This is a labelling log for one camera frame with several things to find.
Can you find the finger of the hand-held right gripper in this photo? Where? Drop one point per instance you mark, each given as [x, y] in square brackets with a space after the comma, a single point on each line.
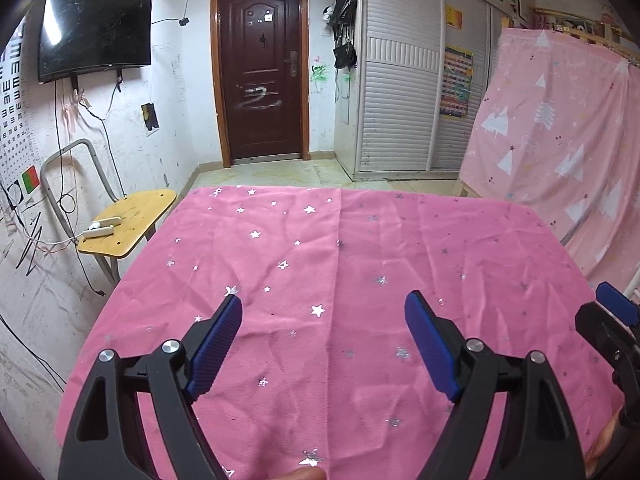
[597, 325]
[616, 302]

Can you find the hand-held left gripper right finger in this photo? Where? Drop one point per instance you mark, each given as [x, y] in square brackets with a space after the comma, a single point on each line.
[430, 340]

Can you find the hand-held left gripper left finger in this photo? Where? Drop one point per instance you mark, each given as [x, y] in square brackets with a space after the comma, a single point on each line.
[217, 345]

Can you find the person's right hand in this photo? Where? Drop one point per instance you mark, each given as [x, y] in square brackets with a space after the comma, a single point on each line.
[601, 447]

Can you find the person's left hand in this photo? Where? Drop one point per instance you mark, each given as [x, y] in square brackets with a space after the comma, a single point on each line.
[302, 475]

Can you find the pink star tablecloth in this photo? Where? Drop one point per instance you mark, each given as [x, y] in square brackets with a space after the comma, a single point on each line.
[350, 260]

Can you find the white power strip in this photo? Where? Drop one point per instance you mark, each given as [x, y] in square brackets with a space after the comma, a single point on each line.
[102, 227]

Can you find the pink tree print curtain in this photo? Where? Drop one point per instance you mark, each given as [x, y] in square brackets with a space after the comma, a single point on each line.
[560, 135]

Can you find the white slatted wardrobe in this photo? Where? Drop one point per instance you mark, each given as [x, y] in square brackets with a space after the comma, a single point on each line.
[400, 110]

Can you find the colourful grid chart poster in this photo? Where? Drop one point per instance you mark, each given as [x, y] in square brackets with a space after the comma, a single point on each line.
[456, 82]

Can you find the dark brown door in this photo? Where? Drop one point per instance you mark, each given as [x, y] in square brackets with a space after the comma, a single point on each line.
[260, 70]

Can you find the small black handbag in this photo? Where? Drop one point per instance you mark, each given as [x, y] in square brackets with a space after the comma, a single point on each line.
[345, 56]

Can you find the eye chart poster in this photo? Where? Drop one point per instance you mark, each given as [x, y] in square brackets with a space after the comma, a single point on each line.
[12, 125]

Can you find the yellow poster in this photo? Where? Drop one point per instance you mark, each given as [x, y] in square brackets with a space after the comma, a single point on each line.
[454, 16]

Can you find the large black handbag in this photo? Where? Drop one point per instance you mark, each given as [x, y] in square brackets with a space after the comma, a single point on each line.
[344, 10]

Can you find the wooden chair grey frame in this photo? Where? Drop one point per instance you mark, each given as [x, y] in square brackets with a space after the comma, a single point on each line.
[135, 215]

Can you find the open wall socket box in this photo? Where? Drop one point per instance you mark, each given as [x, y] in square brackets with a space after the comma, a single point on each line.
[150, 116]

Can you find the black wall television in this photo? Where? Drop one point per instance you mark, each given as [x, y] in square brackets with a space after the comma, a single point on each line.
[95, 25]

